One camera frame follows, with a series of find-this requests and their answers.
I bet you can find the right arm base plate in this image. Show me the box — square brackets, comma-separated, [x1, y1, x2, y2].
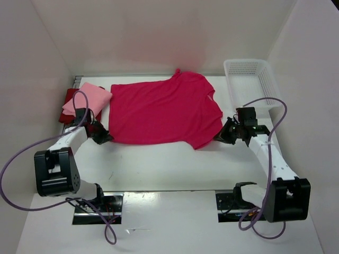
[215, 192, 255, 213]

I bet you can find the hot pink t-shirt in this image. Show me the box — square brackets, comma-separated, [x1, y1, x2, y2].
[109, 69, 223, 150]

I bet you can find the light pink t-shirt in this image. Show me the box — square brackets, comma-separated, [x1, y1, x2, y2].
[62, 81, 113, 120]

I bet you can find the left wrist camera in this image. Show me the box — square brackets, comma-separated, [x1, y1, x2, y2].
[74, 108, 95, 125]

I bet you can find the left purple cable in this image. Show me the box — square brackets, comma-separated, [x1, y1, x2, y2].
[0, 90, 121, 246]

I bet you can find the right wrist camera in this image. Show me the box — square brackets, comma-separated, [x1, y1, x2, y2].
[236, 107, 257, 126]

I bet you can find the white plastic basket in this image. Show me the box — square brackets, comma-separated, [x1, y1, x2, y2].
[224, 59, 281, 113]

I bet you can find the purple cable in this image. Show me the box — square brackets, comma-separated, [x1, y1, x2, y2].
[238, 97, 289, 239]
[0, 90, 121, 246]

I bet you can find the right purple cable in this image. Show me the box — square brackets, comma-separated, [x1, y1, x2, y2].
[238, 97, 289, 239]

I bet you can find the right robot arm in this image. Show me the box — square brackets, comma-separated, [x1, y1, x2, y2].
[214, 117, 311, 222]

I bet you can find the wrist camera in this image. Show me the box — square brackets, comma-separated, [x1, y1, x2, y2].
[236, 107, 257, 126]
[74, 108, 95, 125]

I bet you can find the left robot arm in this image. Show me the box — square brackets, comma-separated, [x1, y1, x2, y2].
[34, 121, 113, 212]

